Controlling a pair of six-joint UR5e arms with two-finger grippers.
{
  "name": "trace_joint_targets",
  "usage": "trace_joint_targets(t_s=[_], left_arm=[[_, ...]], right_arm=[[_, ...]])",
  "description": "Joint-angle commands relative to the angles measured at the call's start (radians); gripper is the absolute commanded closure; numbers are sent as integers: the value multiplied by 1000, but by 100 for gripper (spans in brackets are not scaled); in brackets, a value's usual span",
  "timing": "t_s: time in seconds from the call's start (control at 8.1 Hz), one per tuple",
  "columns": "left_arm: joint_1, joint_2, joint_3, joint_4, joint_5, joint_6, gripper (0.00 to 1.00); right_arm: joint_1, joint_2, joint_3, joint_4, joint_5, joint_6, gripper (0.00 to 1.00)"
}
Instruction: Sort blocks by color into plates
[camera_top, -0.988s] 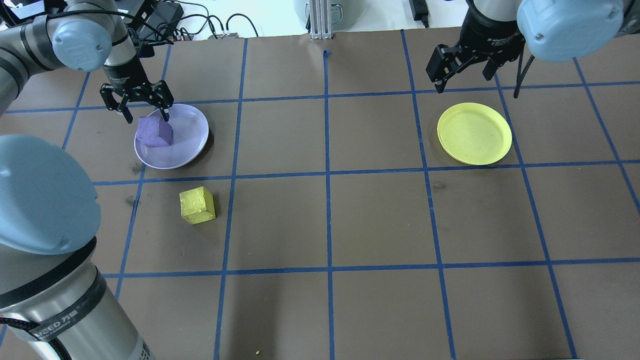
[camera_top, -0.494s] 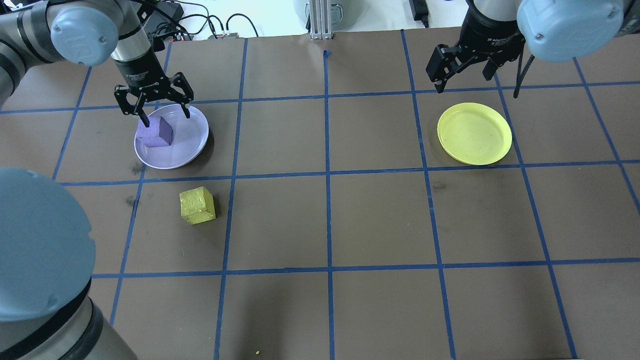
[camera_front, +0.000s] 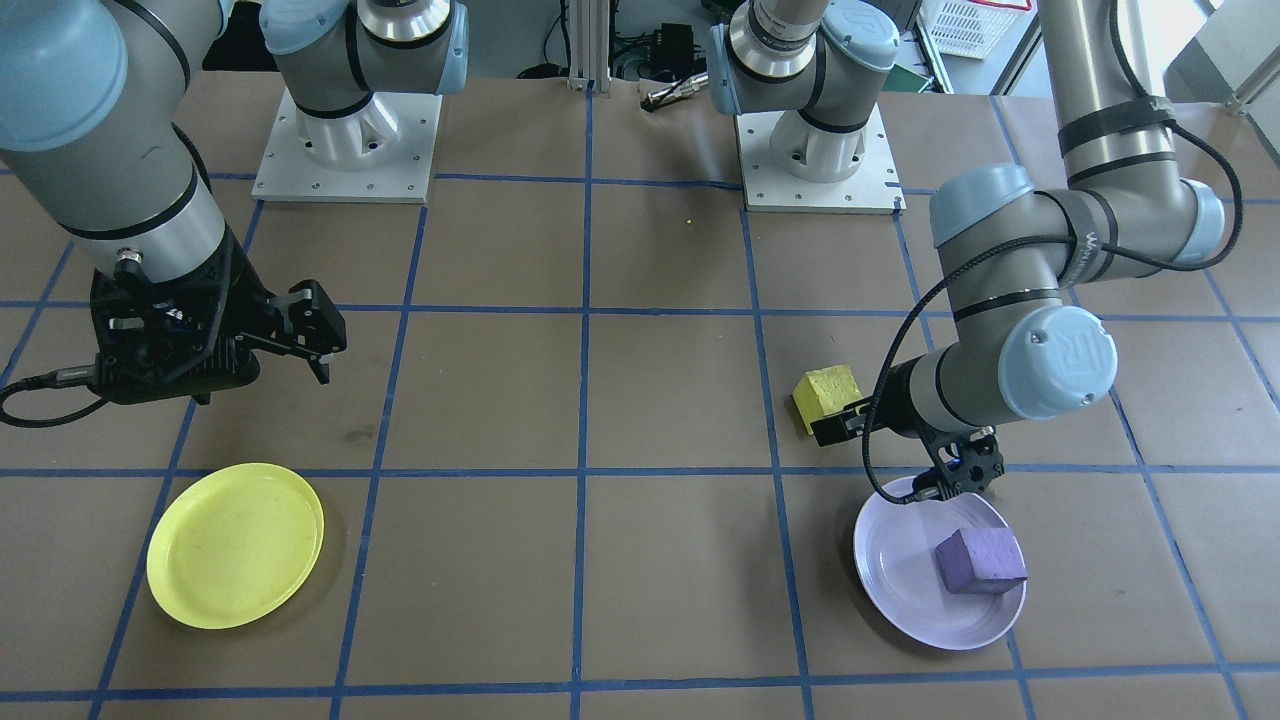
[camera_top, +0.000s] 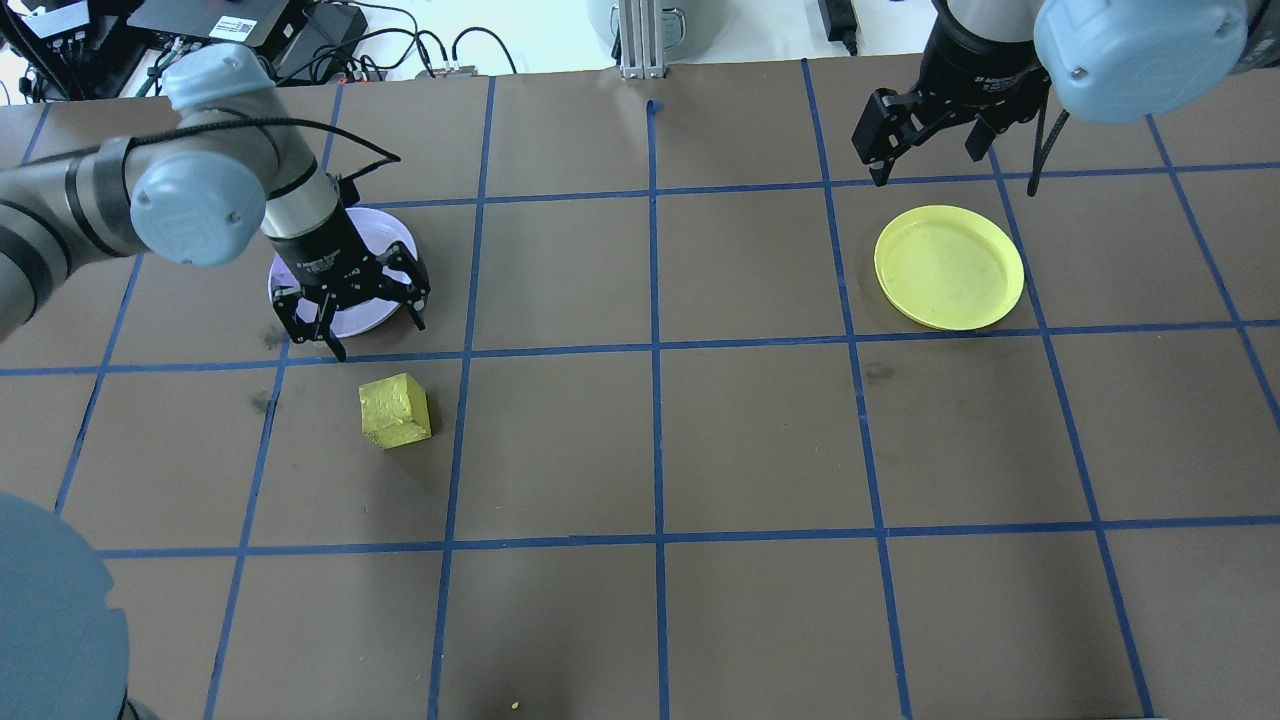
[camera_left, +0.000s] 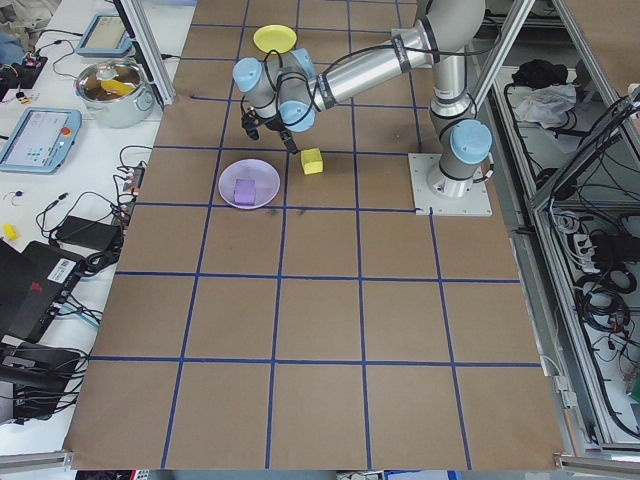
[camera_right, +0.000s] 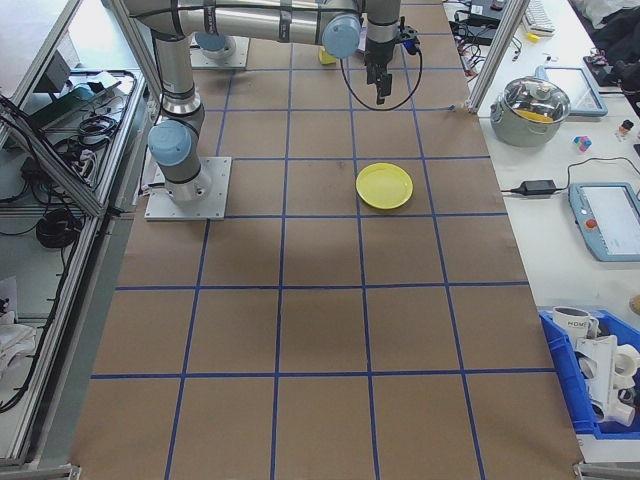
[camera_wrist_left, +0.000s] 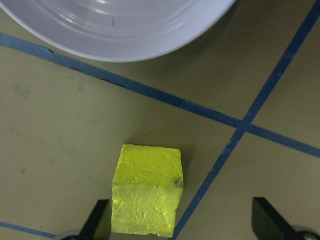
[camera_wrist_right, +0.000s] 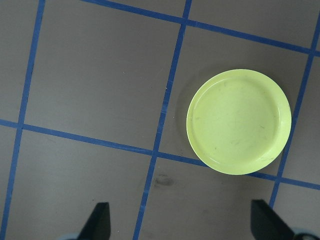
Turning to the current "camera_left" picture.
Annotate yellow foam block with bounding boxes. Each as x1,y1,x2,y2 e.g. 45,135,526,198
300,147,325,176

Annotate purple foam block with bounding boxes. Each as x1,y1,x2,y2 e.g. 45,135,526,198
233,178,257,206

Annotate purple plate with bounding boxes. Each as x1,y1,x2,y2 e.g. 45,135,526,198
218,158,281,210

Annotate yellow plate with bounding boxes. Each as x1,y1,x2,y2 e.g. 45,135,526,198
252,24,297,55

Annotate black power strip red plugs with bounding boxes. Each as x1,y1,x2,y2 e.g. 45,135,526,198
115,164,147,201

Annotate silver cooking pot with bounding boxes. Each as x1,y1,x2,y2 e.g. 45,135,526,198
74,59,154,130

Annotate yellow plastic item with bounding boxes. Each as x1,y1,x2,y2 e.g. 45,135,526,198
99,78,132,97

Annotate glass pot lid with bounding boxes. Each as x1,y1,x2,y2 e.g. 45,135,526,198
77,60,144,101

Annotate blue teach pendant tablet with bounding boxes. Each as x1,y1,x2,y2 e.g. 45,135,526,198
0,108,83,176
75,13,135,57

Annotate black power brick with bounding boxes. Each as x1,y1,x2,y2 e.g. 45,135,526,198
53,215,123,250

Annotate white cloth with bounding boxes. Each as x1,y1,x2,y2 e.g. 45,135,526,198
516,83,579,129

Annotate black cloth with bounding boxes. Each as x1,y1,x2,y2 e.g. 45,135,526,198
512,58,570,87

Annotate blue fabric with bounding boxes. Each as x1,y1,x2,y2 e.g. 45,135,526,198
0,29,24,66

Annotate black laptop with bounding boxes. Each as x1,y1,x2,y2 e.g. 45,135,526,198
0,239,86,344

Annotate white power strip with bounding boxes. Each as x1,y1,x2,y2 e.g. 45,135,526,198
569,234,599,274

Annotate black box device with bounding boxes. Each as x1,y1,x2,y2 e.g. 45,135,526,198
592,233,626,264

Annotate black docking device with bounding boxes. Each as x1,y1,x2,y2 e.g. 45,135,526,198
0,344,89,421

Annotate aluminium profile bar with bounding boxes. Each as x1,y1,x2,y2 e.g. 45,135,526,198
552,451,640,471
0,449,75,471

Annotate aluminium profile post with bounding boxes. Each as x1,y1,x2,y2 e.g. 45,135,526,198
112,0,177,105
469,0,536,104

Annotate black cable with plug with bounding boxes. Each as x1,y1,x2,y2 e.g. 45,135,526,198
34,192,124,241

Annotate V-shaped metal bar frame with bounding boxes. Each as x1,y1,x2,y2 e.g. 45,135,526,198
487,4,640,459

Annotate black cable bundle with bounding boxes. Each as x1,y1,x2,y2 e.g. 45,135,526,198
572,269,636,341

